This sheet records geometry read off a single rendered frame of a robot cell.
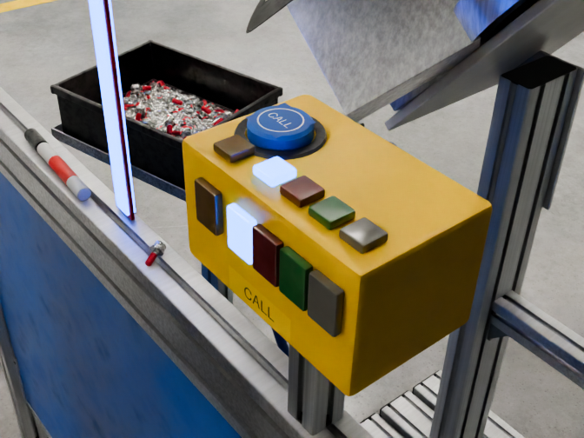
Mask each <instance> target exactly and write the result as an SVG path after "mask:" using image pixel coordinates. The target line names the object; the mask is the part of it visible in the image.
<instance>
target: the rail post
mask: <svg viewBox="0 0 584 438"><path fill-rule="evenodd" d="M0 362H1V365H2V369H3V374H4V377H5V381H6V383H7V387H8V390H9V393H10V399H11V401H12V405H13V408H14V411H15V414H16V418H17V423H18V426H19V429H20V432H21V435H22V437H23V438H47V437H48V436H47V435H46V433H45V432H44V430H43V428H42V427H41V425H40V424H39V422H38V421H37V419H36V417H35V416H34V415H33V414H32V413H31V411H30V409H29V408H28V406H27V405H26V404H25V401H24V398H23V392H22V390H21V386H20V382H19V379H18V376H17V370H16V367H15V364H14V362H13V358H12V353H11V350H10V345H9V341H8V338H7V335H6V331H5V327H4V325H3V318H2V316H1V312H0Z"/></svg>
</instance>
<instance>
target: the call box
mask: <svg viewBox="0 0 584 438"><path fill-rule="evenodd" d="M282 103H286V104H287V105H289V106H291V107H295V108H298V109H300V110H303V111H304V112H306V113H307V114H308V115H310V116H311V117H312V119H313V120H314V121H315V127H314V139H313V141H312V142H311V143H310V144H309V145H307V146H305V147H302V148H299V149H293V150H286V151H275V150H269V149H263V148H260V147H257V146H255V145H254V144H253V143H251V144H253V145H254V146H255V154H254V155H252V156H248V157H245V158H243V159H241V160H239V161H236V162H234V163H229V162H228V161H226V160H225V159H224V158H222V157H221V156H219V155H218V154H217V153H216V152H215V151H214V147H213V144H214V143H215V142H218V141H221V140H222V139H225V138H228V137H230V136H234V135H239V136H241V137H242V138H244V139H245V140H247V141H248V142H249V143H250V141H249V139H248V136H247V121H248V118H246V116H251V115H252V114H254V113H255V112H254V113H251V114H248V115H246V116H242V117H239V118H237V119H235V120H232V121H229V122H227V123H223V124H220V125H218V126H215V127H213V128H211V129H206V130H204V131H202V132H199V133H196V134H194V135H192V136H187V137H186V138H185V139H183V141H182V156H183V168H184V181H185V193H186V205H187V217H188V230H189V249H190V252H191V253H192V255H193V256H194V257H195V258H196V259H198V260H199V261H200V262H201V263H202V264H203V265H204V266H205V267H206V268H207V269H209V270H210V271H211V272H212V273H213V274H214V275H215V276H216V277H217V278H218V279H220V280H221V281H222V282H223V283H224V284H225V285H226V286H227V287H228V288H229V289H231V290H232V291H233V292H234V293H235V294H236V295H237V296H238V297H239V298H240V299H242V300H243V301H244V302H245V303H246V304H247V305H248V306H249V307H250V308H251V309H253V310H254V311H255V312H256V313H257V314H258V315H259V316H260V317H261V318H262V319H263V320H264V321H265V322H266V323H267V324H268V325H269V326H270V327H271V328H272V329H274V330H275V331H276V332H277V333H278V334H279V335H280V336H281V337H282V338H283V339H285V340H286V341H287V342H288V343H289V344H290V345H291V346H292V347H293V348H294V349H296V350H297V351H298V352H299V353H300V354H301V355H302V356H303V357H304V358H305V359H307V360H308V361H309V362H310V363H311V364H312V365H313V366H314V367H315V368H316V369H318V370H319V371H320V372H321V373H322V374H323V375H324V376H325V377H326V378H327V379H329V380H330V381H331V382H332V383H333V384H334V385H335V386H336V387H337V388H338V389H340V390H341V391H342V392H343V393H344V394H345V395H347V396H352V395H355V394H357V393H359V392H360V391H362V390H363V389H365V388H366V387H367V386H369V385H371V384H372V383H374V382H376V381H377V380H379V379H380V378H382V377H383V376H384V375H386V374H388V373H389V372H391V371H392V370H394V369H396V368H398V367H399V366H401V365H402V364H403V363H404V362H407V361H408V360H410V359H411V358H413V357H414V356H416V355H418V354H420V353H421V352H422V351H423V350H425V349H426V348H428V347H430V346H432V345H433V344H435V343H436V342H438V341H439V340H440V339H442V338H444V337H445V336H447V335H449V334H450V333H452V332H453V331H455V330H457V329H458V328H459V327H461V326H462V325H464V324H465V323H466V322H467V321H468V319H469V317H470V313H471V308H472V304H473V300H474V296H475V289H476V284H477V280H478V275H479V272H480V267H481V260H482V256H483V251H484V248H485V243H486V239H487V234H488V227H489V223H490V219H491V215H492V210H493V209H492V205H491V203H490V202H489V201H487V200H486V199H484V198H482V197H481V196H478V195H477V194H475V193H474V192H473V191H471V190H469V189H467V188H465V187H464V186H462V185H460V184H459V183H457V182H456V181H454V180H452V179H450V178H449V177H447V176H445V175H443V174H442V173H441V172H439V171H437V170H436V169H433V168H432V167H430V166H428V165H427V164H426V163H424V162H422V161H420V160H419V159H417V158H415V157H414V156H411V155H410V154H409V153H407V152H405V151H404V150H402V149H400V148H398V147H396V146H395V145H394V144H392V143H390V142H388V141H387V140H385V139H383V138H382V137H380V136H378V135H377V134H375V133H374V132H372V131H370V130H369V129H366V128H364V127H363V126H361V125H360V124H359V123H356V122H355V121H353V120H351V119H350V118H348V117H346V116H345V115H343V114H342V113H340V112H338V111H337V110H335V109H333V108H331V107H329V106H328V105H327V104H325V103H323V102H321V101H319V100H318V99H316V98H314V97H313V96H311V95H301V96H297V97H294V98H292V99H289V100H287V101H284V102H282ZM282 103H278V104H275V105H273V106H276V105H279V104H282ZM276 156H279V157H280V158H281V159H282V160H284V161H285V162H286V163H288V164H290V165H291V166H293V167H294V168H295V169H296V177H295V178H293V179H290V180H288V181H286V182H283V183H281V184H279V185H276V186H275V187H270V186H269V185H268V184H267V183H265V182H264V181H263V180H261V179H260V178H259V177H257V176H255V175H254V173H253V167H254V165H256V164H258V163H262V162H264V161H267V160H269V159H271V158H273V157H276ZM300 176H307V177H308V178H310V179H311V180H313V181H314V182H315V183H317V184H319V185H320V186H322V187H323V188H324V189H325V196H324V197H323V198H321V199H319V200H317V201H315V202H312V203H310V204H308V205H306V206H304V207H302V208H298V207H297V206H296V205H294V204H293V203H292V202H291V201H290V200H288V199H287V198H286V197H284V196H282V195H281V193H280V186H281V185H282V184H284V183H287V182H289V181H292V180H294V179H296V178H298V177H300ZM199 177H203V178H204V179H205V180H206V181H208V182H209V183H210V184H212V185H213V186H214V187H215V188H217V189H218V190H219V191H221V192H222V214H223V233H222V234H221V235H219V236H215V235H214V234H213V233H212V232H211V231H209V230H208V229H207V228H206V227H205V226H203V225H202V224H201V223H200V222H199V221H198V220H197V219H196V195H195V179H196V178H199ZM330 196H336V197H337V198H339V199H340V200H342V201H343V202H345V203H346V204H347V205H348V206H350V207H351V208H352V209H354V210H355V218H354V219H353V220H351V221H349V222H346V223H344V224H342V225H340V226H338V227H336V228H334V229H331V230H329V229H327V228H325V227H324V226H323V225H321V224H320V223H319V222H318V221H317V220H315V219H314V218H312V217H311V216H310V215H309V206H311V205H313V204H315V203H317V202H320V201H322V200H324V199H326V198H328V197H330ZM231 203H235V204H236V205H238V206H239V207H240V208H241V209H243V210H244V211H245V212H247V213H248V214H249V215H250V216H252V217H253V218H254V219H255V220H256V224H261V225H262V226H264V227H265V228H266V229H268V230H269V231H270V232H271V233H273V234H274V235H275V236H277V237H278V238H279V239H280V240H282V241H283V243H284V247H285V246H289V247H290V248H292V249H293V250H294V251H295V252H296V253H297V254H299V255H300V256H301V257H303V258H304V259H305V260H306V261H308V262H309V263H310V264H312V266H313V270H315V269H318V270H319V271H321V272H322V273H323V274H324V275H325V276H326V277H327V278H329V279H330V280H331V281H332V282H334V283H335V284H336V285H338V286H339V287H340V288H341V289H343V290H344V303H343V314H342V332H341V333H340V334H339V335H338V336H336V337H333V336H331V335H330V334H329V333H328V332H327V331H325V330H324V329H323V328H322V327H321V326H319V325H318V324H317V323H316V322H315V321H313V320H312V319H311V318H310V317H309V316H308V311H307V310H306V311H302V310H301V309H299V308H298V307H297V306H296V305H295V304H294V303H292V301H290V299H289V298H287V297H286V296H285V295H284V294H283V293H281V292H280V290H279V287H274V286H273V285H272V284H271V283H270V282H268V281H267V280H266V279H265V278H264V277H263V276H262V275H260V274H259V273H258V272H257V271H256V270H254V268H253V264H250V265H249V264H247V263H246V262H245V261H244V260H243V259H242V258H241V257H240V256H239V255H238V254H236V253H235V252H234V251H233V250H232V249H231V248H230V247H229V245H228V223H227V206H228V205H230V204H231ZM363 217H366V218H368V219H369V220H370V221H371V222H373V223H374V224H376V225H377V226H379V227H380V228H381V229H383V230H385V231H386V232H387V233H388V240H387V241H386V242H385V243H383V244H381V245H380V246H378V247H376V248H374V249H371V250H370V251H368V252H366V253H364V254H361V253H359V252H358V251H357V250H355V249H354V248H352V247H351V246H350V245H348V244H347V243H346V242H344V241H343V240H342V239H341V238H340V237H339V230H340V229H341V228H343V227H345V226H347V225H349V224H350V223H352V222H355V221H357V220H359V219H361V218H363Z"/></svg>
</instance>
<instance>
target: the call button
mask: <svg viewBox="0 0 584 438"><path fill-rule="evenodd" d="M246 118H248V121H247V136H248V139H249V141H250V142H251V143H253V144H254V145H255V146H257V147H260V148H263V149H269V150H275V151H286V150H293V149H299V148H302V147H305V146H307V145H309V144H310V143H311V142H312V141H313V139H314V127H315V121H314V120H313V119H312V117H311V116H310V115H308V114H307V113H306V112H304V111H303V110H301V109H298V108H295V107H291V106H289V105H287V104H286V103H282V104H279V105H276V106H269V107H266V108H262V109H259V110H258V111H256V112H255V113H254V114H252V115H251V116H246Z"/></svg>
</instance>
